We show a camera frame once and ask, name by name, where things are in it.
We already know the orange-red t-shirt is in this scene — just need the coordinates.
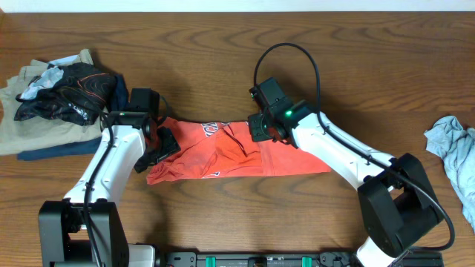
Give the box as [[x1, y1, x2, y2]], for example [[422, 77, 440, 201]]
[[146, 118, 331, 185]]

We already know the light blue-grey garment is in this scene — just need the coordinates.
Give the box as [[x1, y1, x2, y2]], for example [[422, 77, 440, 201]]
[[424, 116, 474, 228]]

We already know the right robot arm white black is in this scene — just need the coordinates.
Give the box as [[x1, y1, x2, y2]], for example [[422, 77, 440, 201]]
[[249, 78, 443, 266]]

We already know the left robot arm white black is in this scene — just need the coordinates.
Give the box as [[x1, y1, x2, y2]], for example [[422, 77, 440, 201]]
[[38, 88, 180, 267]]

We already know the navy blue folded garment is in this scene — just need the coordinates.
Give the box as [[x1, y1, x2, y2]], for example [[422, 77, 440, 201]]
[[16, 75, 128, 161]]

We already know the black patterned folded garment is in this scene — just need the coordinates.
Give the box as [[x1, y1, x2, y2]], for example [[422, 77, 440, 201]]
[[14, 62, 117, 126]]

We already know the beige folded garment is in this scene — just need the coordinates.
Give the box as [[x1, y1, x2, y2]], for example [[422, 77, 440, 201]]
[[1, 49, 101, 155]]

